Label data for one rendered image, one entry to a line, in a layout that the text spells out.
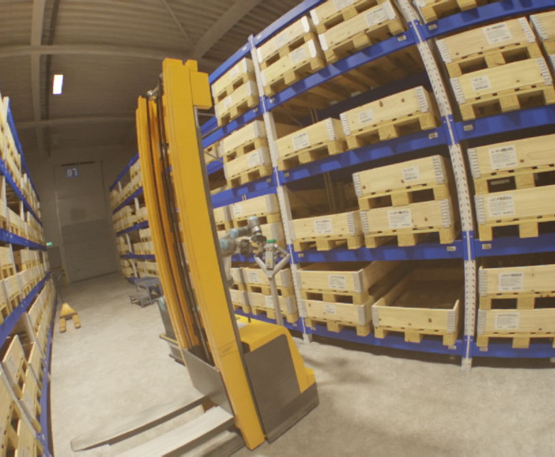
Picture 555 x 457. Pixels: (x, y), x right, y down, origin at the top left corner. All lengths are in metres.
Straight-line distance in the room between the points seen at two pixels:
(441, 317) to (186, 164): 2.22
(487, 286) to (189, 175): 2.22
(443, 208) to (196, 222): 1.75
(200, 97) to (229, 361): 1.62
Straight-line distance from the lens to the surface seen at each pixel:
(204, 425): 2.01
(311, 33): 3.11
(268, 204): 3.21
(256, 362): 1.80
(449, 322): 2.49
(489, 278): 2.32
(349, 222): 2.57
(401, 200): 2.32
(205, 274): 1.55
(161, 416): 2.23
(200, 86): 1.83
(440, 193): 2.23
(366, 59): 2.68
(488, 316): 2.44
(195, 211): 1.53
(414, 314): 2.54
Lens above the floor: 1.63
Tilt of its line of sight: 3 degrees down
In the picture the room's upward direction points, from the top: 10 degrees counter-clockwise
